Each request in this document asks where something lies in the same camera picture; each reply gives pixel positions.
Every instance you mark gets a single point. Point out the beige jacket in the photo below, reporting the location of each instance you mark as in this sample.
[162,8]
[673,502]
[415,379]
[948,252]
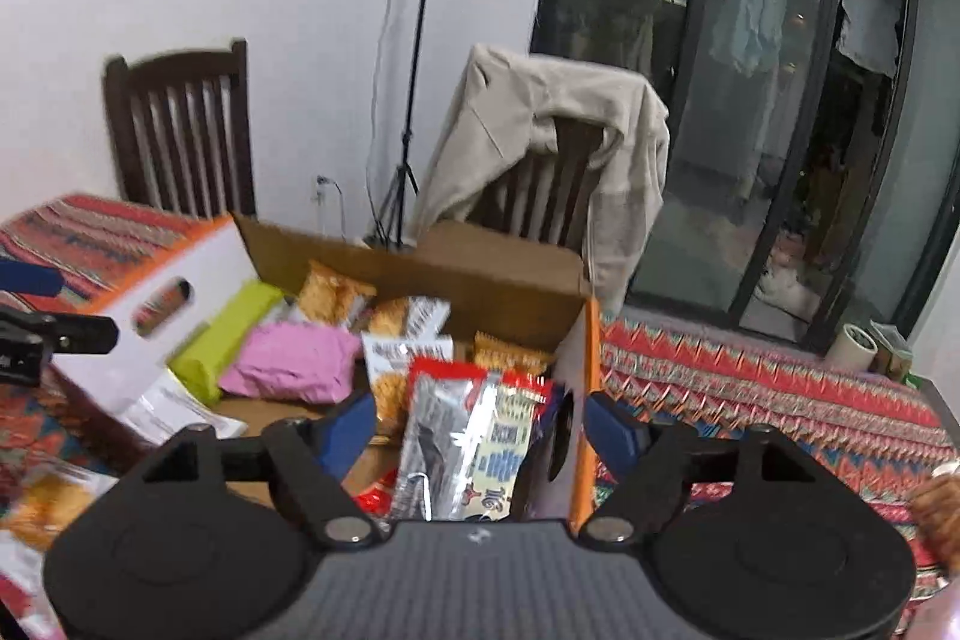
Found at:
[525,85]

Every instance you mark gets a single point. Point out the purple snack packet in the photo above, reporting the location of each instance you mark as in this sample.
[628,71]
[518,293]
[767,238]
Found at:
[300,359]

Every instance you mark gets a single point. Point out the black-framed sliding glass door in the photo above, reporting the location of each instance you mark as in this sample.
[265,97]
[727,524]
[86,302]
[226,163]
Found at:
[712,160]

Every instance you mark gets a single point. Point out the pile of snack packets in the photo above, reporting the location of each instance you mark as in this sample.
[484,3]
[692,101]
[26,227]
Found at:
[390,385]

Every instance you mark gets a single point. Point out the white printed snack packet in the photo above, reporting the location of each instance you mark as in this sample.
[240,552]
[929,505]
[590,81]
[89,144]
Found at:
[176,407]

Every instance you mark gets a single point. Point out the hanging white garment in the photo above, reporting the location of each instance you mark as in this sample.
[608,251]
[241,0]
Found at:
[870,21]

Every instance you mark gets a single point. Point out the dark wooden chair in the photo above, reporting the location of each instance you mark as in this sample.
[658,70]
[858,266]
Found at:
[180,123]

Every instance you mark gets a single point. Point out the light stand tripod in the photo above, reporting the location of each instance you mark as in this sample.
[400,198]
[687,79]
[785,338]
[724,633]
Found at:
[420,10]

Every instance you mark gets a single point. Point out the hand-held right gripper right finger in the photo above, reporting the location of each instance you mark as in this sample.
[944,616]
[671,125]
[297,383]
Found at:
[611,434]

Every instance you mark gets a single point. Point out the white tape roll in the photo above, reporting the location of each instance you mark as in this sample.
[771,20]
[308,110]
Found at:
[851,347]

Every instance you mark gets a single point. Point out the orange cardboard box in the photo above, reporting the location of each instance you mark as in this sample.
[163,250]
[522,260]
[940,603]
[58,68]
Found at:
[465,284]

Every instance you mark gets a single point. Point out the bagged bread rolls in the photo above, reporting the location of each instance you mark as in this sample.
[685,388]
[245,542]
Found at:
[937,520]

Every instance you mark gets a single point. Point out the green snack packet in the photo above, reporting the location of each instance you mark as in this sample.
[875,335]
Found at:
[225,332]

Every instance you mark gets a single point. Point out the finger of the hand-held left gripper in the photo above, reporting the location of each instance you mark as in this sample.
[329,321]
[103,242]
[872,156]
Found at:
[30,278]
[67,334]

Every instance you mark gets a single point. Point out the wall power outlet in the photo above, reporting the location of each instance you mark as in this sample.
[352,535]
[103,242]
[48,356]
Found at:
[321,190]

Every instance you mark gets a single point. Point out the silver red-edged snack packet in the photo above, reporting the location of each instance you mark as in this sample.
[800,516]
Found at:
[442,430]

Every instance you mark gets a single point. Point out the clear cracker snack packet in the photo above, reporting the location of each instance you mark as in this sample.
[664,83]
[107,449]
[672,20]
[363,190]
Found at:
[49,509]

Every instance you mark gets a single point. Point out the jacket-draped wooden chair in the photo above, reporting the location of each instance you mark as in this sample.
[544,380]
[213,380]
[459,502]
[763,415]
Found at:
[540,190]

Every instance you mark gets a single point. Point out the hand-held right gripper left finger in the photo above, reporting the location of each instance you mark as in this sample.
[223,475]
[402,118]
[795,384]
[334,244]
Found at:
[352,430]

